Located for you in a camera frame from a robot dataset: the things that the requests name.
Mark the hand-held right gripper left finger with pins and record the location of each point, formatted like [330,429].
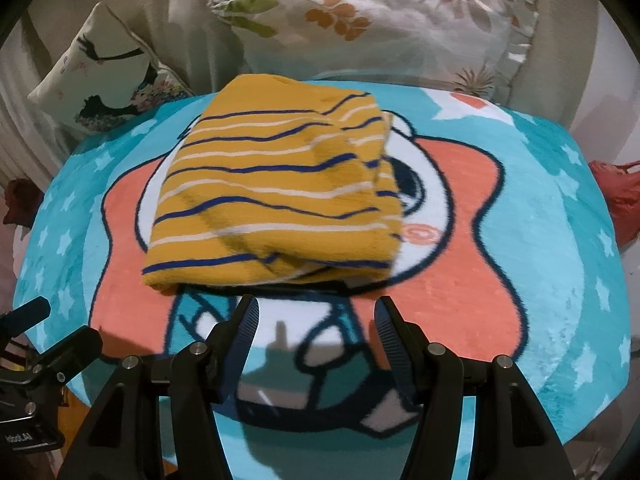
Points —
[240,350]

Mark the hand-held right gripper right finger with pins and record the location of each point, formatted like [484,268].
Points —
[395,355]

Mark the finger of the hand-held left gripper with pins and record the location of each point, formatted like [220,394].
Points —
[75,347]
[27,312]

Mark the yellow striped sweater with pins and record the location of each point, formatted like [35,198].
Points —
[280,180]

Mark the dark red cloth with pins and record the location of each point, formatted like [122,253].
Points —
[20,200]

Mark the teal printed blanket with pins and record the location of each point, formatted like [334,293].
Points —
[540,240]

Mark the small floral cushion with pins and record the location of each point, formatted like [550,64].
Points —
[100,75]

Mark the red plastic bag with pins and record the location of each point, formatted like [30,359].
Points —
[620,200]

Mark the white leaf print pillow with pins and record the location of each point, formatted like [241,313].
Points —
[400,15]

